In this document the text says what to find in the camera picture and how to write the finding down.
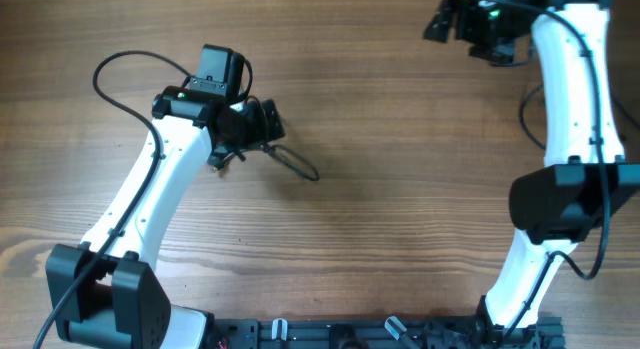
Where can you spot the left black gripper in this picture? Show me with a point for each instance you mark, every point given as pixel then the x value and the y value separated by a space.
pixel 260 132

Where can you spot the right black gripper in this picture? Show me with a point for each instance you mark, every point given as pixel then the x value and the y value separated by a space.
pixel 470 9

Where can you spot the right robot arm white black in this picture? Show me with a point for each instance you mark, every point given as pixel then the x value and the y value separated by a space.
pixel 585 178

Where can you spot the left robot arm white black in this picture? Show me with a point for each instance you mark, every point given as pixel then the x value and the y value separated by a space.
pixel 104 291

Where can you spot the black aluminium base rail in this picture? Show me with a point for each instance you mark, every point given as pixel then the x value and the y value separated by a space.
pixel 447 332

